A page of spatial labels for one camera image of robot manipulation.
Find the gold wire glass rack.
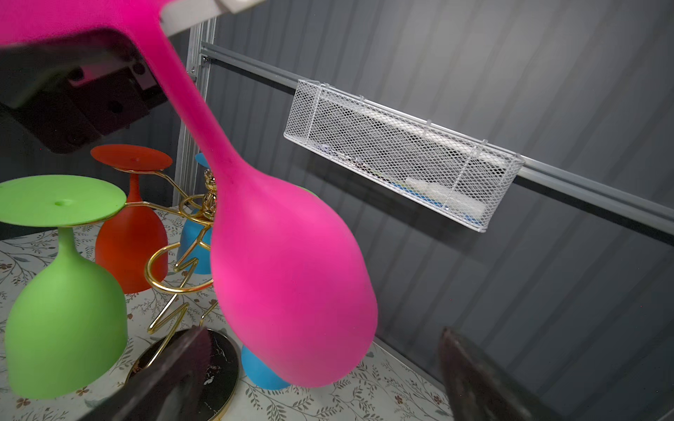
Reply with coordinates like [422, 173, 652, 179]
[126, 169, 240, 420]

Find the aluminium corner frame post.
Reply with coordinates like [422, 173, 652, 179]
[174, 18, 217, 194]

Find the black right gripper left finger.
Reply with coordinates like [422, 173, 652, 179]
[82, 326, 212, 420]

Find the front green wine glass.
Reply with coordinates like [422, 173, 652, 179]
[1, 175, 127, 400]

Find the white mesh wall basket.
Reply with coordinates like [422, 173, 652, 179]
[284, 79, 525, 233]

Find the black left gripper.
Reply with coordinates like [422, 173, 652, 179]
[1, 30, 167, 154]

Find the blue wine glass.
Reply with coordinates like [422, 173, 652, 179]
[242, 347, 291, 390]
[177, 153, 212, 275]

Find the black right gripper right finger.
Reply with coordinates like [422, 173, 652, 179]
[440, 327, 563, 420]

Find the red wine glass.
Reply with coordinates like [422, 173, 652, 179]
[91, 144, 173, 295]

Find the pink wine glass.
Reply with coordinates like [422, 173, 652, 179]
[1, 1, 377, 388]

